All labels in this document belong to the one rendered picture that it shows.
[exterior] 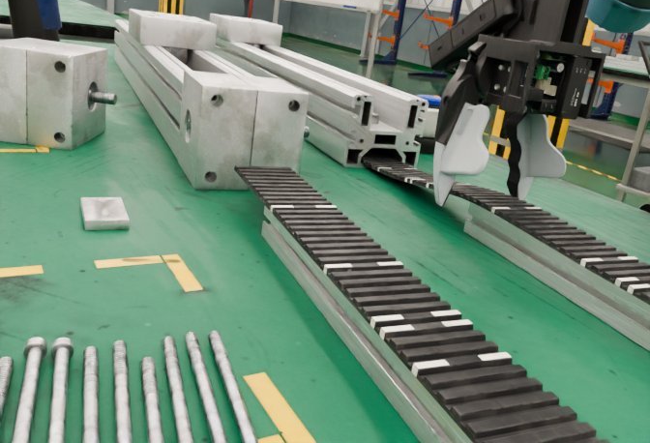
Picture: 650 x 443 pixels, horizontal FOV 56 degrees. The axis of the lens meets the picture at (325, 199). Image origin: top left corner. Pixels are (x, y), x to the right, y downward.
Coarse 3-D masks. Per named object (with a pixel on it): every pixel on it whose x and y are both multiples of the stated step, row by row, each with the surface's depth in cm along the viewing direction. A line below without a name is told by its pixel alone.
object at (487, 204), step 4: (480, 200) 52; (484, 200) 52; (488, 200) 52; (492, 200) 52; (496, 200) 53; (500, 200) 53; (504, 200) 53; (508, 200) 53; (512, 200) 53; (516, 200) 54; (520, 200) 54; (524, 200) 54; (476, 204) 52; (480, 204) 52; (484, 204) 51; (488, 204) 51; (492, 204) 51; (496, 204) 51; (500, 204) 52; (504, 204) 52; (508, 204) 52; (512, 204) 52; (516, 204) 52; (520, 204) 52; (524, 204) 53; (528, 204) 53; (532, 204) 53; (484, 208) 51; (488, 208) 51
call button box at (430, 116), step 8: (432, 112) 83; (432, 120) 83; (424, 128) 83; (432, 128) 83; (416, 136) 83; (424, 136) 83; (432, 136) 84; (424, 144) 84; (432, 144) 84; (424, 152) 84; (432, 152) 85
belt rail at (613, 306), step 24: (480, 216) 53; (480, 240) 53; (504, 240) 51; (528, 240) 47; (528, 264) 47; (552, 264) 46; (576, 264) 43; (552, 288) 45; (576, 288) 43; (600, 288) 41; (600, 312) 41; (624, 312) 40; (648, 312) 38; (648, 336) 38
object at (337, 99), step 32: (256, 64) 105; (288, 64) 90; (320, 64) 97; (320, 96) 80; (352, 96) 69; (384, 96) 77; (320, 128) 77; (352, 128) 70; (384, 128) 73; (416, 128) 73; (352, 160) 73; (416, 160) 74
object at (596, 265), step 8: (632, 256) 44; (584, 264) 42; (592, 264) 42; (600, 264) 42; (608, 264) 42; (616, 264) 42; (624, 264) 42; (632, 264) 42; (640, 264) 42; (648, 264) 43; (600, 272) 41
